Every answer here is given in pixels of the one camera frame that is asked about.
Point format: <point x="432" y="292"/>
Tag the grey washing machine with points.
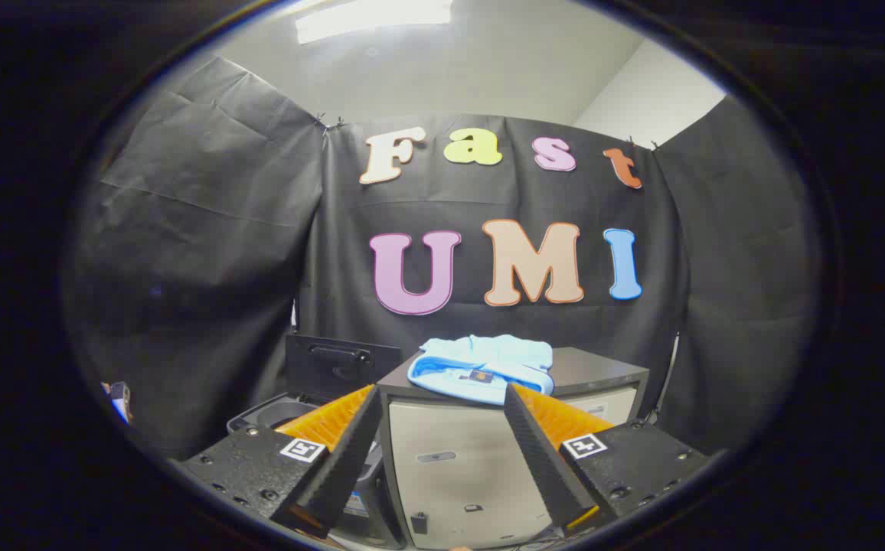
<point x="274" y="413"/>

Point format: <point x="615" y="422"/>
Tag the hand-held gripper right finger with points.
<point x="542" y="459"/>

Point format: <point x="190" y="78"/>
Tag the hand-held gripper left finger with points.
<point x="351" y="459"/>

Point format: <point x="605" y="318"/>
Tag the black backdrop cloth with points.
<point x="205" y="268"/>

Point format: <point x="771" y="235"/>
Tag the grey cabinet with dark top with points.
<point x="458" y="459"/>

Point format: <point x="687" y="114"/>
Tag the light blue garment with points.
<point x="481" y="367"/>

